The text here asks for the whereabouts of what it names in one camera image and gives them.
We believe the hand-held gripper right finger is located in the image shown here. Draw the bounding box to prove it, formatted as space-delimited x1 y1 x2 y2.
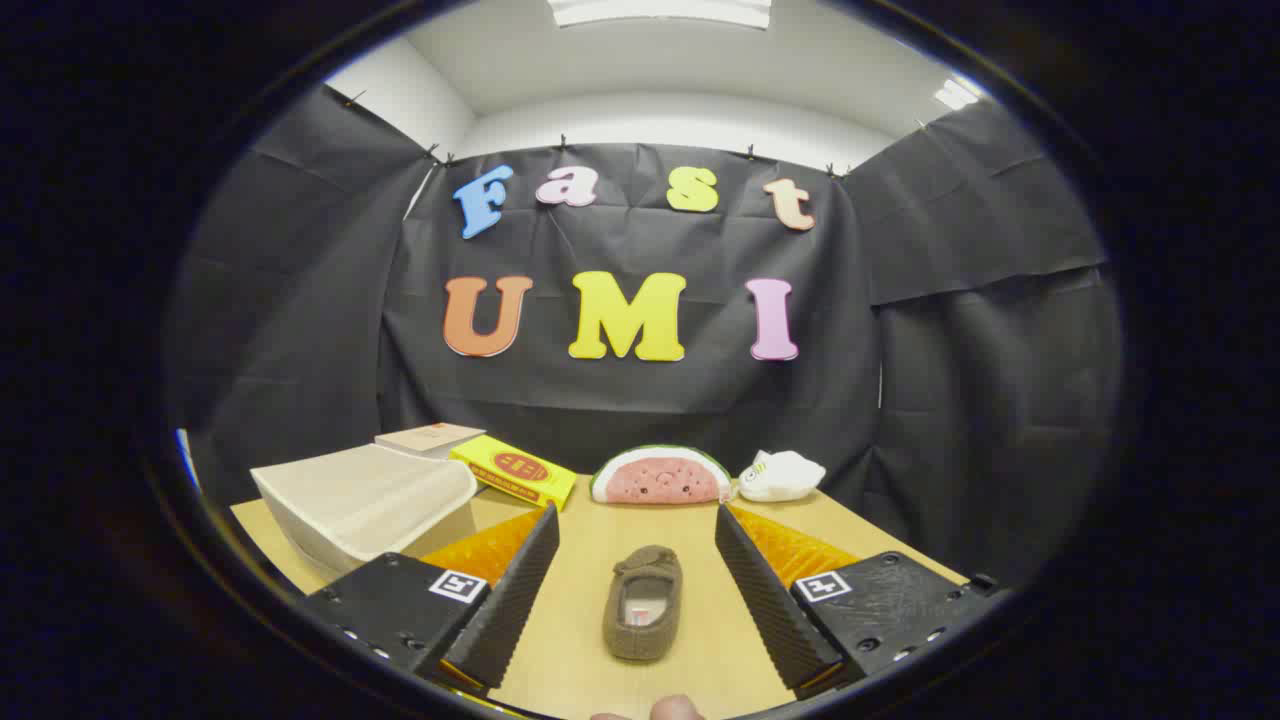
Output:
714 503 1004 699

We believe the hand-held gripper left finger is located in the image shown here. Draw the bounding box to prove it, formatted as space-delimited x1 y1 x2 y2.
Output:
300 503 561 693

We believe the brown fuzzy shoe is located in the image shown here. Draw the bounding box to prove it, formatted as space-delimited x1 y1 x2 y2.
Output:
602 545 684 663

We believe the cream storage box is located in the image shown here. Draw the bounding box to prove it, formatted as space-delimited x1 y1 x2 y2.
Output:
250 443 481 599

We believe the yellow book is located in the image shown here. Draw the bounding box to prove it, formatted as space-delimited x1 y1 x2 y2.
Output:
450 435 578 511

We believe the white plush toy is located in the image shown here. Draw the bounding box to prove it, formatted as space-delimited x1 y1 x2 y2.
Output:
737 450 827 503

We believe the watermelon slice plush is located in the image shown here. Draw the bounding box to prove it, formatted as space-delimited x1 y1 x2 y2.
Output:
590 445 733 506

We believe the ceiling light panel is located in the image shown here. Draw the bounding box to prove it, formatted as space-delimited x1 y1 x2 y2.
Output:
933 77 986 112
546 0 774 30

